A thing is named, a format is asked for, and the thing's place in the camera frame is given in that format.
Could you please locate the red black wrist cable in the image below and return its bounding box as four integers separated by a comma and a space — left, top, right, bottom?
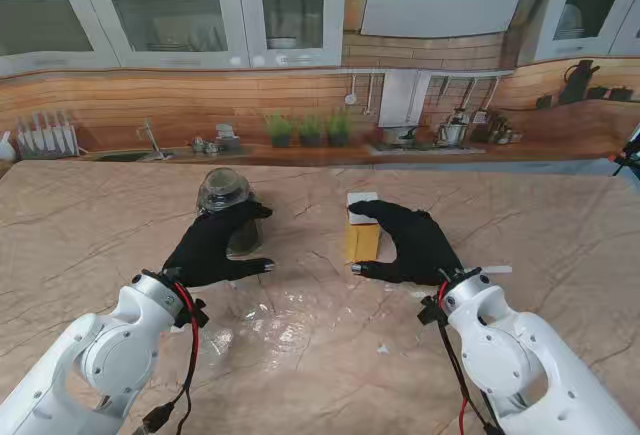
142, 278, 202, 435
435, 279, 501, 435

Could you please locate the black tripod with orange clip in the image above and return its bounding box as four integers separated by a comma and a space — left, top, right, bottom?
610, 123, 640, 177

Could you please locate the white square jar lid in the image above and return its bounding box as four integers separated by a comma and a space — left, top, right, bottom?
346, 191, 380, 226

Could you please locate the red black right wrist cable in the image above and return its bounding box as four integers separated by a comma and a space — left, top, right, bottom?
435, 279, 501, 435

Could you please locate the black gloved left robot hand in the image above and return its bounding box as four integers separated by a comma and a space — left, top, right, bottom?
162, 199, 276, 289

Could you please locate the printed kitchen backdrop banner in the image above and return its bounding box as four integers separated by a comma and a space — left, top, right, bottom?
0, 0, 640, 176

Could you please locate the red black left wrist cable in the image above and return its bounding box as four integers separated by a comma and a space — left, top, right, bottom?
142, 278, 202, 435

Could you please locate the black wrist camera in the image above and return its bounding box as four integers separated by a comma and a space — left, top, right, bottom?
174, 297, 209, 329
419, 294, 447, 327

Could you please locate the domed glass jar lid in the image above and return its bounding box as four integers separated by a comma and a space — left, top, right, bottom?
196, 167, 252, 217

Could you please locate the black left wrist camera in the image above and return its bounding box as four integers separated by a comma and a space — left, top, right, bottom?
174, 297, 209, 329

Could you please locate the yellow coffee jar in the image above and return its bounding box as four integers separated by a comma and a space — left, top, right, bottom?
344, 222, 382, 264

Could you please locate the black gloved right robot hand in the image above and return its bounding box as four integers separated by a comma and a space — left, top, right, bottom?
347, 199, 466, 287

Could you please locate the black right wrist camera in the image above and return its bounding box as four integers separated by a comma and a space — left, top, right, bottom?
419, 294, 447, 327

